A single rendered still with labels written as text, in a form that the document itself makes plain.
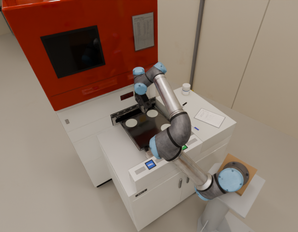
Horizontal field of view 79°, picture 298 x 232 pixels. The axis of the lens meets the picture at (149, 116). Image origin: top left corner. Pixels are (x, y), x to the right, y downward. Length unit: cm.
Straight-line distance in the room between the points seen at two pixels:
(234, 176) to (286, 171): 168
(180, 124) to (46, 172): 210
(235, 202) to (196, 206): 87
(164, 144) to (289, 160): 218
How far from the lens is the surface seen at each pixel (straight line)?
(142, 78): 107
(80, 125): 152
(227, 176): 110
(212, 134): 142
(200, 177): 107
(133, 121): 156
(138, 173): 119
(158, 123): 153
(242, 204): 135
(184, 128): 85
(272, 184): 256
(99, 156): 184
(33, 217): 245
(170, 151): 90
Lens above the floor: 198
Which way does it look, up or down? 43 degrees down
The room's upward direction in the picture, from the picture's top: 3 degrees counter-clockwise
